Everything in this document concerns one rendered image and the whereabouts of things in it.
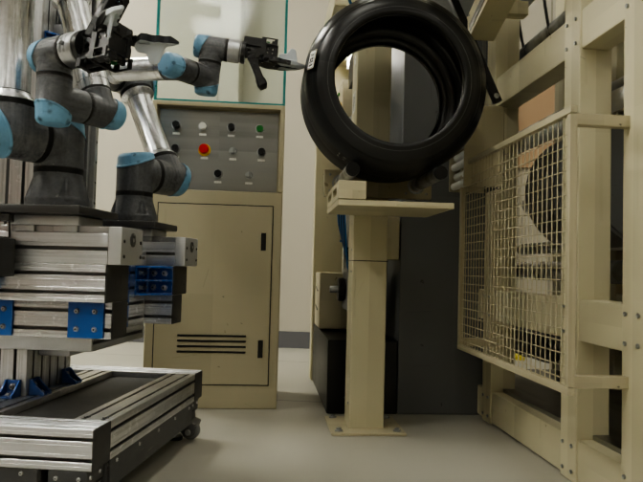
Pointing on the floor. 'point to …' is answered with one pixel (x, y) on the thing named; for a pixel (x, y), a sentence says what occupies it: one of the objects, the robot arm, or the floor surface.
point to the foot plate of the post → (363, 428)
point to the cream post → (367, 256)
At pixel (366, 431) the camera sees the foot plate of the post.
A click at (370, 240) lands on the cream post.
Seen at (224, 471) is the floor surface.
